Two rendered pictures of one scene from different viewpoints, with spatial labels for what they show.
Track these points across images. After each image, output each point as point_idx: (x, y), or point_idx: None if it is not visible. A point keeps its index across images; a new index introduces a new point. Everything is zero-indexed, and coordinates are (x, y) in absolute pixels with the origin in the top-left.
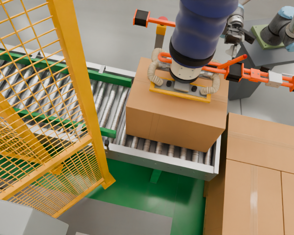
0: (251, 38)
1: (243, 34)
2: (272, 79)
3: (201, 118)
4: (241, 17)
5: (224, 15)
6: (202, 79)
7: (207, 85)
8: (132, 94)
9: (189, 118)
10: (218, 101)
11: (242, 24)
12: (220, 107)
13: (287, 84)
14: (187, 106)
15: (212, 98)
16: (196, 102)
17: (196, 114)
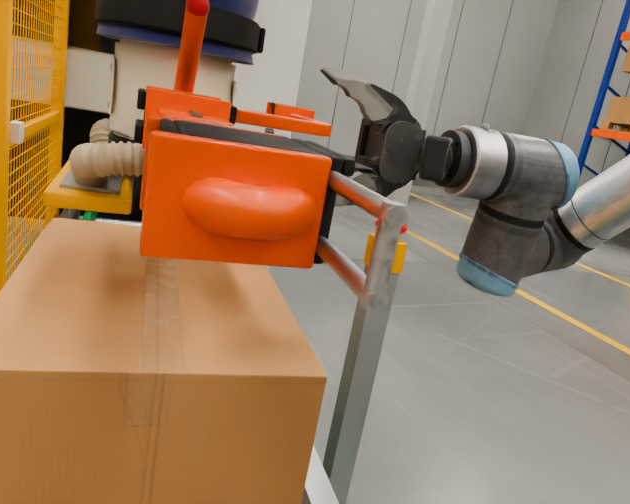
0: (424, 144)
1: (380, 87)
2: (183, 119)
3: (19, 309)
4: (499, 134)
5: None
6: (244, 314)
7: (220, 323)
8: (100, 224)
9: (16, 287)
10: (136, 346)
11: (475, 148)
12: (98, 352)
13: None
14: (82, 285)
15: (150, 333)
16: (107, 300)
17: (43, 299)
